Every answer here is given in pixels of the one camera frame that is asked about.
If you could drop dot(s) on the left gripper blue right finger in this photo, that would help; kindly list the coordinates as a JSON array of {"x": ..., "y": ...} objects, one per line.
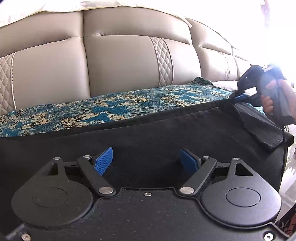
[{"x": 199, "y": 169}]

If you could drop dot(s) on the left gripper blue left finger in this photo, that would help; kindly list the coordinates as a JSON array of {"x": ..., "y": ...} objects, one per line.
[{"x": 93, "y": 169}]

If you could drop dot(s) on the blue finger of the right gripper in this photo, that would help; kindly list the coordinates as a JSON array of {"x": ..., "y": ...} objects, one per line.
[{"x": 243, "y": 98}]

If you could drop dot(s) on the black pants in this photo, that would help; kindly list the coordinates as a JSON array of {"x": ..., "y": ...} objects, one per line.
[{"x": 146, "y": 149}]

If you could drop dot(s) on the floral clothing of operator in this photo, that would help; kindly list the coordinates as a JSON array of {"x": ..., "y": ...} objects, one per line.
[{"x": 288, "y": 222}]

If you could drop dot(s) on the operator right hand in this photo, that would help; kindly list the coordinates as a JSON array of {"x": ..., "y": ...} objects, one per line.
[{"x": 267, "y": 102}]

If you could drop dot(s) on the blue paisley sofa throw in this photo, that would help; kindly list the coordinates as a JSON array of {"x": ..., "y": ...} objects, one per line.
[{"x": 119, "y": 106}]

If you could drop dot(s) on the beige leather sofa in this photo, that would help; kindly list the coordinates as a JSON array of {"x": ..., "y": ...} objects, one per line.
[{"x": 62, "y": 57}]

